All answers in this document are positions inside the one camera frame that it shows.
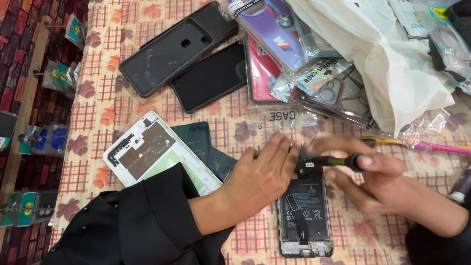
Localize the dark green phone back cover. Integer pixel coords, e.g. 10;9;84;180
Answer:
171;121;238;183

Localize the floral checked tablecloth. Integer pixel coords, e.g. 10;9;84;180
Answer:
49;0;471;265

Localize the red phone case in packet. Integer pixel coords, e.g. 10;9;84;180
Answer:
244;32;318;128

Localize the person's left hand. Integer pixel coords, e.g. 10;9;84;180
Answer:
222;131;303;226

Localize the purple bottle with white cap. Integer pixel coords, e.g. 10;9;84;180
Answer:
447;174;471;205

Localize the wooden rack with hanging packets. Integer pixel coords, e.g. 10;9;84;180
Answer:
0;14;88;229

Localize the plain black phone case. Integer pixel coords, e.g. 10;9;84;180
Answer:
139;0;240;50

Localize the person's right hand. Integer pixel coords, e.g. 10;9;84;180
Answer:
305;135;408;214

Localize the purple phone case in packet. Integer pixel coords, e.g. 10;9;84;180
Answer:
219;0;310;73

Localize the black phone case with holes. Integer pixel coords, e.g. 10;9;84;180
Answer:
118;18;214;99

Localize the yellow pink toothbrush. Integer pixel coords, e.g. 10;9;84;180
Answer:
358;136;471;155

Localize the phone with black battery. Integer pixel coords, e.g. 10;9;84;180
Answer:
276;146;334;258

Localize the black glossy phone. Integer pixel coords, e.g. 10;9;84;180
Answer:
170;41;248;114

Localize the holographic label packet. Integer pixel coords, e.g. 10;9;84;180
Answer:
270;57;354;104

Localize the black yellow screwdriver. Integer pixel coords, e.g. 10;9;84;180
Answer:
308;152;366;173

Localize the white plastic bag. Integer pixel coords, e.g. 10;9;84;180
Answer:
285;0;456;138

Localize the clear glitter case in packet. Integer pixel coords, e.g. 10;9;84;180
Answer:
294;66;377;130

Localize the teal phone case in packet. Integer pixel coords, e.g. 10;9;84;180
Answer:
294;14;341;60

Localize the white phone back frame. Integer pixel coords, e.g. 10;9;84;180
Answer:
103;111;223;196

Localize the heap of clear accessory packets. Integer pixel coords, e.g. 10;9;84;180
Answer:
388;0;471;95

